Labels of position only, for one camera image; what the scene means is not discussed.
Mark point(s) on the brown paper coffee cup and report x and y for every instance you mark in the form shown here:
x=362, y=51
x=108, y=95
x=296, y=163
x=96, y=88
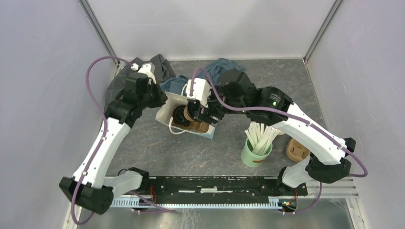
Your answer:
x=187, y=115

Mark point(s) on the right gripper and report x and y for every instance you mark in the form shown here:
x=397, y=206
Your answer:
x=203, y=113

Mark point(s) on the blue-grey cloth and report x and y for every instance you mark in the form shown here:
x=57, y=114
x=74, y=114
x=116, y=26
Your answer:
x=215, y=69

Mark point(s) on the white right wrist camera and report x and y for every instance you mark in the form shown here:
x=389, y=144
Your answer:
x=200, y=90

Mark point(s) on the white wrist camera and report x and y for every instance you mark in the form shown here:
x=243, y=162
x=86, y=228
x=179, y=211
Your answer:
x=147, y=69
x=200, y=90

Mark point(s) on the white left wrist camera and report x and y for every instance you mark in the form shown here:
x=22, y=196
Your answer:
x=147, y=69

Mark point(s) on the grey checked cloth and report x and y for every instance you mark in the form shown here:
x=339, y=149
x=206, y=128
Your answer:
x=163, y=73

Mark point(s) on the green cup holding straws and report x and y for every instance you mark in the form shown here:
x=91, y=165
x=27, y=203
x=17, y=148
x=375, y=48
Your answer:
x=250, y=159

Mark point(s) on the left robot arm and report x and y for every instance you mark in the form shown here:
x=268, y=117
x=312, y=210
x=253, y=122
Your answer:
x=87, y=186

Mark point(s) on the brown pulp cup carrier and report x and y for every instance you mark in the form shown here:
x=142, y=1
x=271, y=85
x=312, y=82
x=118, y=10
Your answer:
x=296, y=151

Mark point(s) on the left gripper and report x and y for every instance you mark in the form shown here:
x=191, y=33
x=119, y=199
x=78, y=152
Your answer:
x=162, y=98

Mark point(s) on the stack of paper cups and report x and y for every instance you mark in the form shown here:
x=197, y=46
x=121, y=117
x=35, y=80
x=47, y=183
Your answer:
x=279, y=135

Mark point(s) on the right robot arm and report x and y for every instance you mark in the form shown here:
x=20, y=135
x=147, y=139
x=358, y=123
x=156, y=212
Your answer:
x=234, y=93

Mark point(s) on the light blue paper bag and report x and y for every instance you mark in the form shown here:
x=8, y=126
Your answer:
x=164, y=115

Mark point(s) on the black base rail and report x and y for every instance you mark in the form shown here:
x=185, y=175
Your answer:
x=216, y=190

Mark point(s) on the bundle of wrapped straws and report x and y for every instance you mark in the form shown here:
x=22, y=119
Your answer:
x=260, y=138

